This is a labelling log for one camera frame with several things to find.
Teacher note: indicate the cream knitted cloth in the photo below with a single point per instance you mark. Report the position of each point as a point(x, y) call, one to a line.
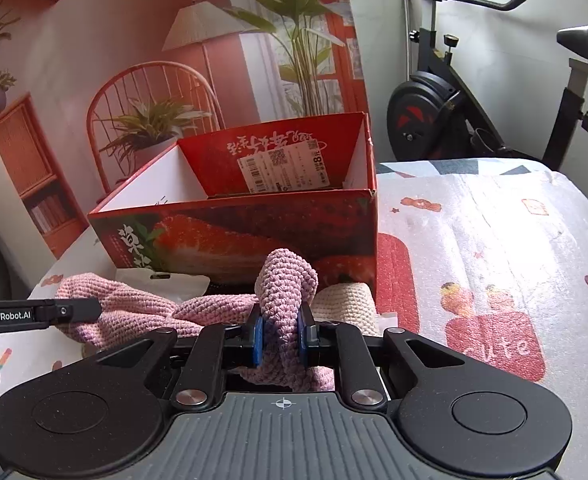
point(346, 305)

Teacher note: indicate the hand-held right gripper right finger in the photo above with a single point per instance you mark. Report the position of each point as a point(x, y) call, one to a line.
point(303, 337)

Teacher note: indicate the white plastic package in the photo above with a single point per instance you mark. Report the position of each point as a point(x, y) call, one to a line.
point(169, 287)

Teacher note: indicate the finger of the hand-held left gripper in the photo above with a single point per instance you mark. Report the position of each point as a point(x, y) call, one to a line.
point(76, 311)

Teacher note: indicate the mauve knitted cloth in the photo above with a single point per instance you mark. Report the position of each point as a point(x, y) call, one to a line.
point(284, 300)

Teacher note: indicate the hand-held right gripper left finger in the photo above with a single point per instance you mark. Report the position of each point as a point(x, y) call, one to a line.
point(257, 340)

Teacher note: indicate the light pink knitted cloth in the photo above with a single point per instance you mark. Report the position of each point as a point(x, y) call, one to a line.
point(139, 310)

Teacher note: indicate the black exercise bike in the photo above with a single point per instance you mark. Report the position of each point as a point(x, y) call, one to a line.
point(439, 100)

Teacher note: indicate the red strawberry print cardboard box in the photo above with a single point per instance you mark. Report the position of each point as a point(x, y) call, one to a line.
point(234, 240)

